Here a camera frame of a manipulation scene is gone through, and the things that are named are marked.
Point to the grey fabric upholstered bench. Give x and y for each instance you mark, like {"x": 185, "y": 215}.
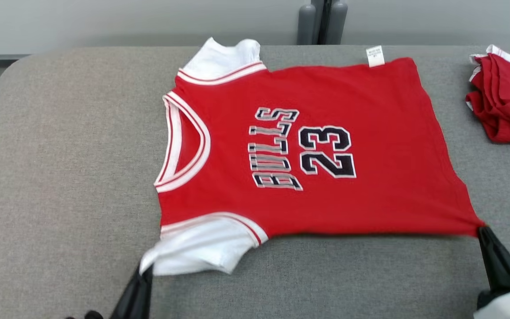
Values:
{"x": 60, "y": 177}

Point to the red Bulls 23 jersey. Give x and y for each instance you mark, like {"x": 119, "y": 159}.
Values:
{"x": 370, "y": 133}

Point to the grey partition post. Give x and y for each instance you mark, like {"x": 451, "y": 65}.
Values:
{"x": 321, "y": 17}

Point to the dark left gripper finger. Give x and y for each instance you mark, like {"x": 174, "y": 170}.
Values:
{"x": 137, "y": 297}

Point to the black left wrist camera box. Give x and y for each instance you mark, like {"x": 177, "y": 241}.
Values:
{"x": 91, "y": 315}

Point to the grey cylindrical post foot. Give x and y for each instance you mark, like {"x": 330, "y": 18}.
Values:
{"x": 339, "y": 24}
{"x": 307, "y": 26}

